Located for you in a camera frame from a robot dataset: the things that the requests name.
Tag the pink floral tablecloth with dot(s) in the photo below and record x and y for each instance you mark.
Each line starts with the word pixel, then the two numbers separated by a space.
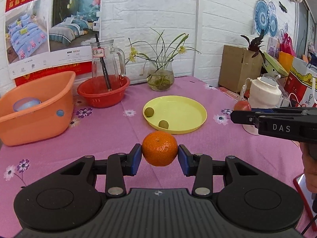
pixel 104 133

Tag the purple picture card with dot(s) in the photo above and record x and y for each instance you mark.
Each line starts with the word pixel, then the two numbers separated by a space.
pixel 272 47

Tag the red white paper bag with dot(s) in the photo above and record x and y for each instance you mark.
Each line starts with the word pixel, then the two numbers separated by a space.
pixel 301 84

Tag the cardboard box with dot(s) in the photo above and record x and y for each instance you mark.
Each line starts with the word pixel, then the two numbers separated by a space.
pixel 237 69

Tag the checked cloth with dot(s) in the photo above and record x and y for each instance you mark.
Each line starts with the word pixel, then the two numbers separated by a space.
pixel 229 93

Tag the white blender jug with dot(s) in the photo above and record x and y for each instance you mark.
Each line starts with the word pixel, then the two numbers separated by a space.
pixel 265 94

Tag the large blue decorative plate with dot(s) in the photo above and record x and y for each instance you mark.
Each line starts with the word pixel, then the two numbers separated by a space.
pixel 262 16

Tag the round green fruit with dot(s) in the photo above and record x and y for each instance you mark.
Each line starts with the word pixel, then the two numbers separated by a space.
pixel 163 124
pixel 149 112

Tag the glass pitcher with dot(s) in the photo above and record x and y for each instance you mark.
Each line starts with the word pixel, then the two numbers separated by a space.
pixel 97 64

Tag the green white box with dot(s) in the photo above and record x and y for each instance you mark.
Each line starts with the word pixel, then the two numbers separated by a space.
pixel 275 65

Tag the black wall sign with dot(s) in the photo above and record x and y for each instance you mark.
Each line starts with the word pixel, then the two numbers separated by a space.
pixel 283 7

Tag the pink gift bag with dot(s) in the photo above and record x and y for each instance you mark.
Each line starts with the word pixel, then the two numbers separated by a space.
pixel 287 44

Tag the large orange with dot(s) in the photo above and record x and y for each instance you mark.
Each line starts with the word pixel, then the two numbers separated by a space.
pixel 159 148

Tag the red plastic basket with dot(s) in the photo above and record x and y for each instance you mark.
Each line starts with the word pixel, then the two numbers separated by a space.
pixel 99 99

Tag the glass vase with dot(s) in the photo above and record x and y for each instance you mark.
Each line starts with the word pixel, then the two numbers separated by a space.
pixel 160 80

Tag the purple leaf plant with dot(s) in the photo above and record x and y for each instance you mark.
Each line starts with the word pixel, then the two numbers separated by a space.
pixel 255 44

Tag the yellow plate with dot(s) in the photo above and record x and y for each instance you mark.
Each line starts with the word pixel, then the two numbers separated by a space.
pixel 178 111

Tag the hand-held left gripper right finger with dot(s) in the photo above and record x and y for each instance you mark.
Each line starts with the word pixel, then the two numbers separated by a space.
pixel 183 161

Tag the orange paper bag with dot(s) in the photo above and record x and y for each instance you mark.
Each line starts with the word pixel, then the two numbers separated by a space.
pixel 286 60

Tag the green orchid plant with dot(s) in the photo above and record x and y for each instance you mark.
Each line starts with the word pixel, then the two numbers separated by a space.
pixel 161 47

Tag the light blue bowl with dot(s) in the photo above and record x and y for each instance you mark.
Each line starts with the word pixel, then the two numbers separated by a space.
pixel 26 104

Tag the person's right hand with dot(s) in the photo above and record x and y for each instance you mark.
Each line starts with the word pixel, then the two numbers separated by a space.
pixel 310 173

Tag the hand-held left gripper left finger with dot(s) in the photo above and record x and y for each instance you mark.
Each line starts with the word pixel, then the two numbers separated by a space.
pixel 135 159

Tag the orange plastic basin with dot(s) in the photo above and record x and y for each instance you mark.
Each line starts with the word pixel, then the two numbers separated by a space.
pixel 37 127

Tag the wall calendar poster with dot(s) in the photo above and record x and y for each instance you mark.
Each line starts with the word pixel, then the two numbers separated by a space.
pixel 62 24

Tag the medium blue decorative plate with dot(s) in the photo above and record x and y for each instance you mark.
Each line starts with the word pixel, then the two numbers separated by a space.
pixel 273 26

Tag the small blue decorative plate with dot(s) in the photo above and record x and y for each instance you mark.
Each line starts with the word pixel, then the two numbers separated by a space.
pixel 272 8

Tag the black stirring stick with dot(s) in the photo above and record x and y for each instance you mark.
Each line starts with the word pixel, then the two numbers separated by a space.
pixel 103 64

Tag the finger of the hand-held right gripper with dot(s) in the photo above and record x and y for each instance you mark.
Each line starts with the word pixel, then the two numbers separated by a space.
pixel 277 110
pixel 244 117

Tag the red apple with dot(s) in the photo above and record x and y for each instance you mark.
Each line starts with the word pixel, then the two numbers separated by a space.
pixel 241 105

